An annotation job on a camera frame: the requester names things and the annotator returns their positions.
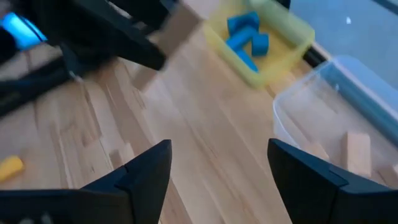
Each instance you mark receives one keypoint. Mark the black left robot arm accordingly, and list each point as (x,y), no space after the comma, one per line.
(7,46)

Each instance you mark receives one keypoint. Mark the blue cube block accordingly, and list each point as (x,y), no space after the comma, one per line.
(260,45)

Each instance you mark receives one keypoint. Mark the black aluminium table frame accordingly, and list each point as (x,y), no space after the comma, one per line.
(314,56)

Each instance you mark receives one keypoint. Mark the blue rectangular block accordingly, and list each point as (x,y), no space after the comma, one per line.
(240,38)

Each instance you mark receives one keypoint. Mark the small white floor scrap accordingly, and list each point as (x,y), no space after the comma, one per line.
(348,20)

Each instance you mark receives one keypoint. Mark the yellow rectangular block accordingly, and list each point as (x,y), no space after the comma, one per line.
(11,168)

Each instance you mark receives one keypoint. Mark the clear plastic bin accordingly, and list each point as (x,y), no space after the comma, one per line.
(311,102)

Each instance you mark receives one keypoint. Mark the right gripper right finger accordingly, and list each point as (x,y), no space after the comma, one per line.
(304,186)

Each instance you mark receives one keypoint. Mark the long printed wooden block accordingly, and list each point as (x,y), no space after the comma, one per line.
(180,28)

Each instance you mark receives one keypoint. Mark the plain wooden rectangular block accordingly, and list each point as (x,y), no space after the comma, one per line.
(356,154)

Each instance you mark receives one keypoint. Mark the translucent yellow plastic bin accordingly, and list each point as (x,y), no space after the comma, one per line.
(276,60)

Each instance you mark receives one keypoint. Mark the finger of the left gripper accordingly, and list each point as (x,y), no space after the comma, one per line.
(118,43)
(146,11)

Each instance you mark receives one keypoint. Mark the long blue block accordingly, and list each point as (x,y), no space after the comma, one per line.
(247,61)

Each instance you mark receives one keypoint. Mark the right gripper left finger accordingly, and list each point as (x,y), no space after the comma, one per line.
(149,186)

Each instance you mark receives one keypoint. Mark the cyan glowing light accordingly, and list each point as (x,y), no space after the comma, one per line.
(21,32)

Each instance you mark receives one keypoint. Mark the blue arch block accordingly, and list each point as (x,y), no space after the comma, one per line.
(244,20)

